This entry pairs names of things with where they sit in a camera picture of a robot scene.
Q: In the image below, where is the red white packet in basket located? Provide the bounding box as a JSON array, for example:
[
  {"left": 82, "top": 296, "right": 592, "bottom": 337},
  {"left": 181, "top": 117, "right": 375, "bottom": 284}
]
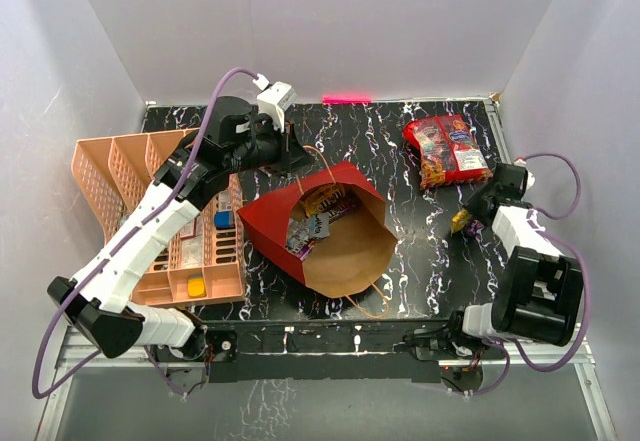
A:
[{"left": 179, "top": 219, "right": 197, "bottom": 240}]

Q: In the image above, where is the yellow sponge block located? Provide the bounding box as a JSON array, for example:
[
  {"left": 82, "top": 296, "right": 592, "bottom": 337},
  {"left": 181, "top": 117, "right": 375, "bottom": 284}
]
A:
[{"left": 187, "top": 275, "right": 206, "bottom": 298}]

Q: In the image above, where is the large red snack bag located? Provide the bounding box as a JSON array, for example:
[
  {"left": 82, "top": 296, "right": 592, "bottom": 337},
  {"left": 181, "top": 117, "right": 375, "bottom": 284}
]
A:
[{"left": 402, "top": 115, "right": 493, "bottom": 190}]

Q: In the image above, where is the red paper bag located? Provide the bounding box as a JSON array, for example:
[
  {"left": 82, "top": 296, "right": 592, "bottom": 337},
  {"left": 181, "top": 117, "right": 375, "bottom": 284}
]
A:
[{"left": 238, "top": 161, "right": 397, "bottom": 319}]

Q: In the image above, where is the peach plastic organizer basket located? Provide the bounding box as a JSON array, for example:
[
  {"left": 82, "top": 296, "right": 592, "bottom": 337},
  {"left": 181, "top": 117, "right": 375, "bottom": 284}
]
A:
[{"left": 71, "top": 129, "right": 245, "bottom": 307}]

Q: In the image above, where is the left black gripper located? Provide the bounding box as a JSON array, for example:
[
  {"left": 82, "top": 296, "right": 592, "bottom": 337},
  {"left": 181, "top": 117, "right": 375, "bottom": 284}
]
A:
[{"left": 225, "top": 115, "right": 315, "bottom": 178}]

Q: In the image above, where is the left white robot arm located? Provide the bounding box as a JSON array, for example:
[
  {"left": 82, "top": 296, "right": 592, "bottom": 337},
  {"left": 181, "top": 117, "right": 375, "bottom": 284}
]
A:
[{"left": 47, "top": 91, "right": 311, "bottom": 360}]

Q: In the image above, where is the brown candy packet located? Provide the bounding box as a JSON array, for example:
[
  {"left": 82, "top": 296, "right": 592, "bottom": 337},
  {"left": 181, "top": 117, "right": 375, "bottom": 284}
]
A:
[{"left": 300, "top": 184, "right": 360, "bottom": 223}]

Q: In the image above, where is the silver snack packet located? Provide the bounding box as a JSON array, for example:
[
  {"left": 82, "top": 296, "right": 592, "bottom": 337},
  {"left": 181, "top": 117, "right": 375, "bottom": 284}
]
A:
[{"left": 285, "top": 213, "right": 330, "bottom": 260}]

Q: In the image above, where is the yellow candy packet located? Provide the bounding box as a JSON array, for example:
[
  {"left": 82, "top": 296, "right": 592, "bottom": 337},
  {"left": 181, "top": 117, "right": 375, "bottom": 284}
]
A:
[{"left": 451, "top": 209, "right": 473, "bottom": 234}]

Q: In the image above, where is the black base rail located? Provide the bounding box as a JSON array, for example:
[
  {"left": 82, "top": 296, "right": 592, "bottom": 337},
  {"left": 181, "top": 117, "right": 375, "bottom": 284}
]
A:
[{"left": 149, "top": 318, "right": 501, "bottom": 385}]

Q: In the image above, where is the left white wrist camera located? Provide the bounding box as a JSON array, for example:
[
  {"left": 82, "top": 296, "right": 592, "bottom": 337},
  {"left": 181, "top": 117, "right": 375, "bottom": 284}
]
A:
[{"left": 253, "top": 74, "right": 297, "bottom": 133}]

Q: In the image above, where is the blue item in basket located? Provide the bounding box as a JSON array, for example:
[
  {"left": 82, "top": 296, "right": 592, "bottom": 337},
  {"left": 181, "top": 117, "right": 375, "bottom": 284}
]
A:
[{"left": 213, "top": 210, "right": 235, "bottom": 231}]

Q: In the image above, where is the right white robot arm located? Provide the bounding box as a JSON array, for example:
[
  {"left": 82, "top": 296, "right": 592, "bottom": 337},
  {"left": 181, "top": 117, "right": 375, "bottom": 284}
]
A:
[{"left": 445, "top": 163, "right": 583, "bottom": 358}]

